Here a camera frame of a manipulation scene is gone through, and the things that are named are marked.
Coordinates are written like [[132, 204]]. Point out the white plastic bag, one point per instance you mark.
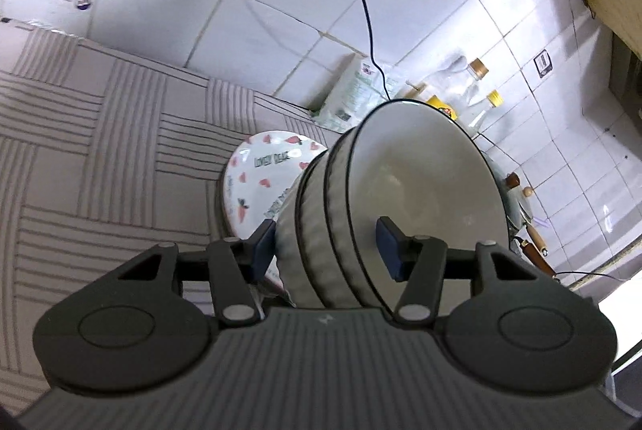
[[358, 94]]

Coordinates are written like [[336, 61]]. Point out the clear vinegar bottle yellow cap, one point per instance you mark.
[[484, 114]]

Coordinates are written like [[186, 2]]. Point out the yellow label oil bottle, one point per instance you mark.
[[444, 101]]

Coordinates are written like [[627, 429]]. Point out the rectangular wall sticker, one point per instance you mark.
[[544, 63]]

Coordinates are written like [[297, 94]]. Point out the white strawberry print plate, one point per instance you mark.
[[261, 169]]

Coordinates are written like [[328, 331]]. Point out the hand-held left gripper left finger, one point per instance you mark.
[[263, 252]]

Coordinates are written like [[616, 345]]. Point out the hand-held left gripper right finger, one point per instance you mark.
[[390, 249]]

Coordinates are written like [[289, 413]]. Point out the white ribbed bowl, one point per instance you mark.
[[287, 244], [313, 224], [431, 174]]

